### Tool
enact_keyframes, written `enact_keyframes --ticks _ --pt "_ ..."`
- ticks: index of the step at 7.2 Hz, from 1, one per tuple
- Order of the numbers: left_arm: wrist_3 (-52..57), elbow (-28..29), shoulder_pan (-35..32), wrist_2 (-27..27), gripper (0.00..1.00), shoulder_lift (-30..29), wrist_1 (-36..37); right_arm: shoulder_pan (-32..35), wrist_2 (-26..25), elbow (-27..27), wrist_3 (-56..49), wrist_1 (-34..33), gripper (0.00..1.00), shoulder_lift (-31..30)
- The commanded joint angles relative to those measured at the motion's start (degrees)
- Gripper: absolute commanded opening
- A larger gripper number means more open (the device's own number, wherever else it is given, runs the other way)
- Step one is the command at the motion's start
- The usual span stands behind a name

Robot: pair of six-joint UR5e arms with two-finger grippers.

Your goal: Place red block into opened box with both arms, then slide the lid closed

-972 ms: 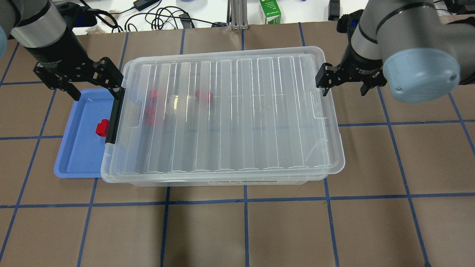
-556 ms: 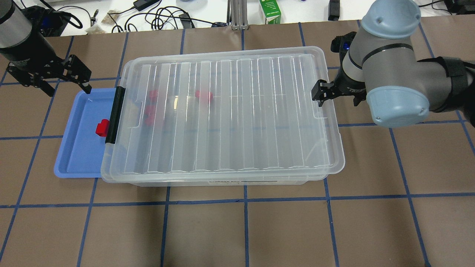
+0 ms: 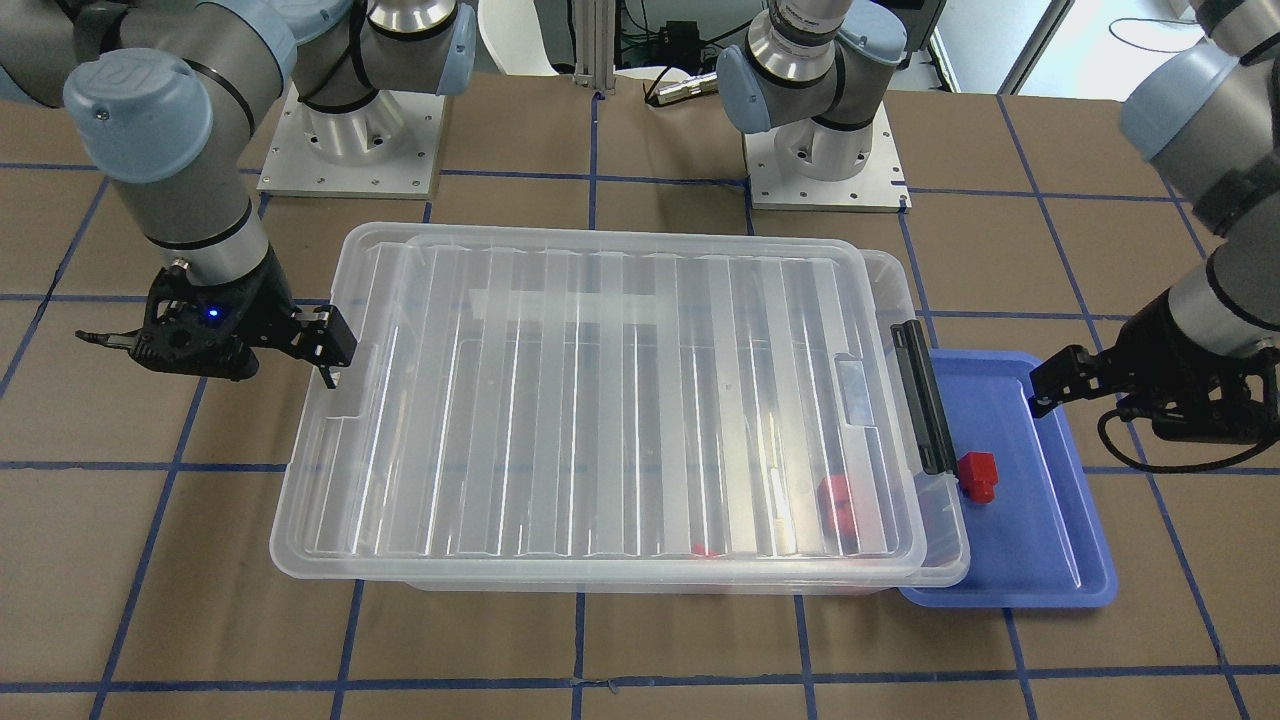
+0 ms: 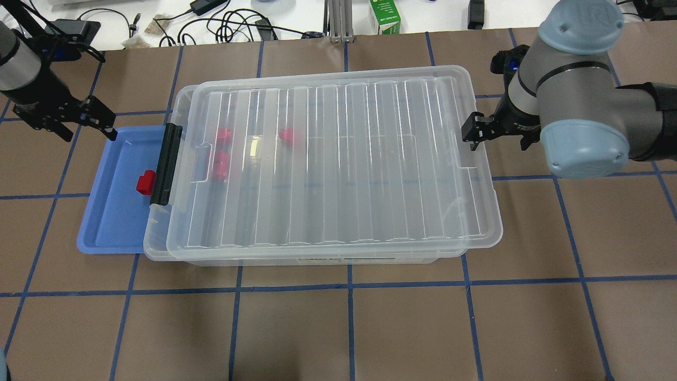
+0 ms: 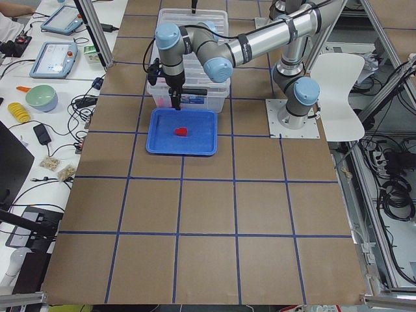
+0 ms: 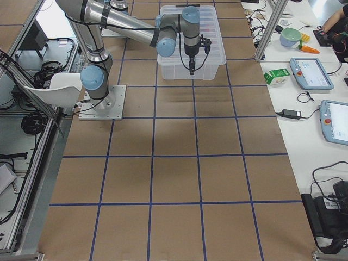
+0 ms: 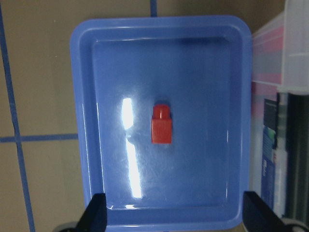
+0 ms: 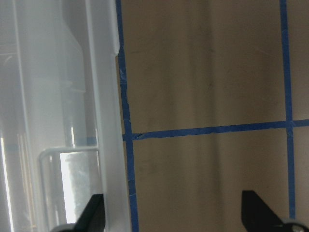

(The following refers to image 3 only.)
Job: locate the clear plastic storage box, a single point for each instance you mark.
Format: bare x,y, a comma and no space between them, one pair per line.
581,418

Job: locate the brown grid table mat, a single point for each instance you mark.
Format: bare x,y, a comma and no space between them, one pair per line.
137,507

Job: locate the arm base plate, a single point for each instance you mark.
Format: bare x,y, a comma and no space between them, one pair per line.
388,149
808,167

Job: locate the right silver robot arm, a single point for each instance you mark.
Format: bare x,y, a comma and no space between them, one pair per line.
165,100

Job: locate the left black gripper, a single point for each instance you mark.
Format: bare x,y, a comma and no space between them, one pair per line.
1150,352

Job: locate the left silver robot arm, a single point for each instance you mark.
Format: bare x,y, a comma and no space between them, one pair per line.
1206,120

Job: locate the aluminium frame post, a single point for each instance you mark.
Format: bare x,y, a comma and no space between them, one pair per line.
594,35

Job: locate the clear plastic box lid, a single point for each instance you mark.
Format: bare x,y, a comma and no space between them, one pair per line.
340,484

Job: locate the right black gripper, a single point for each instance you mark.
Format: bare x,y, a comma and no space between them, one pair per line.
266,322

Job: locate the blue plastic tray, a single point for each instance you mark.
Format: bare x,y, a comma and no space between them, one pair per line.
1039,544

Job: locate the red block in box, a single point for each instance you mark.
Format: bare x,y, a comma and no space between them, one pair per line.
836,513
703,552

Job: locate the red toy block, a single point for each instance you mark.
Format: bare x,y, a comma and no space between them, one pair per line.
977,475

